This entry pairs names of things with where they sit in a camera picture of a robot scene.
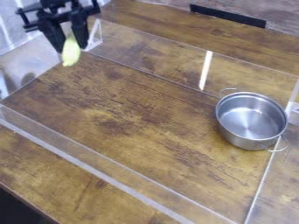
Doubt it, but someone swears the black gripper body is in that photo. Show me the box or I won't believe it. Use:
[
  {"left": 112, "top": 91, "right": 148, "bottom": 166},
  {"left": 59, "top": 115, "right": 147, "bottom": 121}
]
[{"left": 16, "top": 0, "right": 100, "bottom": 32}]

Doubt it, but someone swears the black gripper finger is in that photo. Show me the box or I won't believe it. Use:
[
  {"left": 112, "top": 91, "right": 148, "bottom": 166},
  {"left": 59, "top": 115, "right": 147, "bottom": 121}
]
[
  {"left": 69, "top": 11, "right": 89, "bottom": 49},
  {"left": 37, "top": 20, "right": 65, "bottom": 53}
]

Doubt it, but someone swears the clear acrylic triangle stand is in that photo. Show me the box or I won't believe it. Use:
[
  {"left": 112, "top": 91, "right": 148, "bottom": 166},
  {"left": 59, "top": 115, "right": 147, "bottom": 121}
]
[{"left": 84, "top": 19, "right": 103, "bottom": 52}]

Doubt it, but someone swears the black bar on table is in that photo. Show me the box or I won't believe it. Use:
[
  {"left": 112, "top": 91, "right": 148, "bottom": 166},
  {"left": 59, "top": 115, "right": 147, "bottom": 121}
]
[{"left": 189, "top": 3, "right": 267, "bottom": 28}]

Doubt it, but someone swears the stainless steel pot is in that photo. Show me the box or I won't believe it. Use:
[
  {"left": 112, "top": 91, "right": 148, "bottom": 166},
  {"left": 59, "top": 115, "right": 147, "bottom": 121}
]
[{"left": 215, "top": 92, "right": 288, "bottom": 152}]

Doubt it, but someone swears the clear acrylic enclosure panel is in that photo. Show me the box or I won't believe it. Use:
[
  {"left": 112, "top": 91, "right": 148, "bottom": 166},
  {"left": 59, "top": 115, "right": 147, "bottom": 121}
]
[{"left": 0, "top": 104, "right": 237, "bottom": 224}]

